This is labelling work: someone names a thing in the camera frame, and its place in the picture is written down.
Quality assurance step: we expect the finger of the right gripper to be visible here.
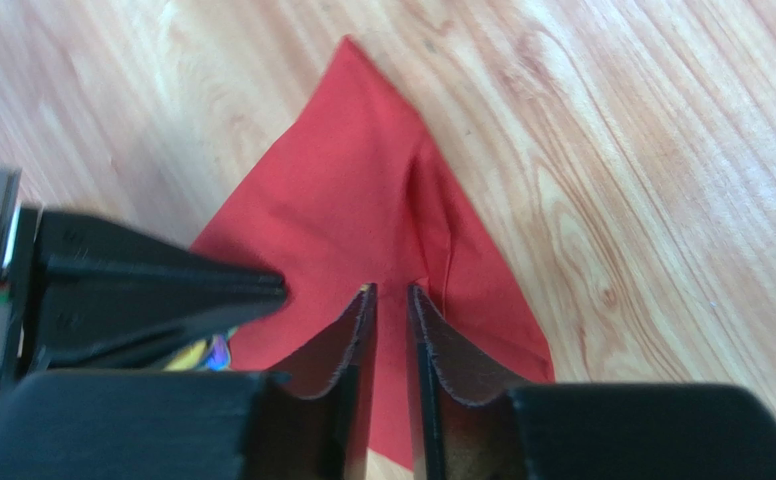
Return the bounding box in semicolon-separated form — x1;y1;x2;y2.
25;210;287;371

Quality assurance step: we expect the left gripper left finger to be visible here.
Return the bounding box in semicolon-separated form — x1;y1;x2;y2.
0;285;377;479

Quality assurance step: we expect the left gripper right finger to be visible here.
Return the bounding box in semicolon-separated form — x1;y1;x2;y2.
407;285;776;479

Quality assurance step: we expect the red paper napkin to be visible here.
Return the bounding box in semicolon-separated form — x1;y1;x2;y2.
192;38;555;468

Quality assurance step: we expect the gold spoon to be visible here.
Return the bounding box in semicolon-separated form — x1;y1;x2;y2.
162;328;237;372

